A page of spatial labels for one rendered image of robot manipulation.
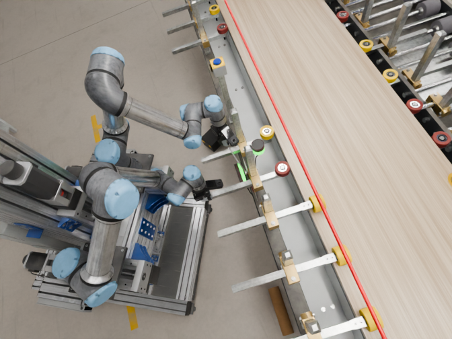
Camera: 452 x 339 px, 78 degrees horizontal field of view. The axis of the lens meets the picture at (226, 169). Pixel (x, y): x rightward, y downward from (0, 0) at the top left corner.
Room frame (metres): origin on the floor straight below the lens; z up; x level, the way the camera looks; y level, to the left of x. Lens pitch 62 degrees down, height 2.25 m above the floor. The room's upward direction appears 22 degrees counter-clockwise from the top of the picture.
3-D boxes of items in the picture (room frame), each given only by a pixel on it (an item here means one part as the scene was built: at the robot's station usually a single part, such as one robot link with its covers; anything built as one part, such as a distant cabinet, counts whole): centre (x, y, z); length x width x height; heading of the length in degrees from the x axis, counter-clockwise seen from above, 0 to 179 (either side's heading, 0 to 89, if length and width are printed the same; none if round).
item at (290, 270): (0.14, -0.09, 0.95); 0.13 x 0.06 x 0.05; 176
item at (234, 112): (0.91, -0.15, 0.89); 0.03 x 0.03 x 0.48; 86
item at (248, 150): (0.66, -0.13, 0.91); 0.03 x 0.03 x 0.48; 86
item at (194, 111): (0.85, 0.05, 1.28); 0.11 x 0.11 x 0.08; 73
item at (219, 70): (1.17, -0.17, 1.18); 0.07 x 0.07 x 0.08; 86
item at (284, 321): (0.00, 0.02, 0.04); 0.30 x 0.08 x 0.08; 176
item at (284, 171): (0.61, -0.28, 0.85); 0.08 x 0.08 x 0.11
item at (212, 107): (0.84, -0.05, 1.28); 0.09 x 0.08 x 0.11; 73
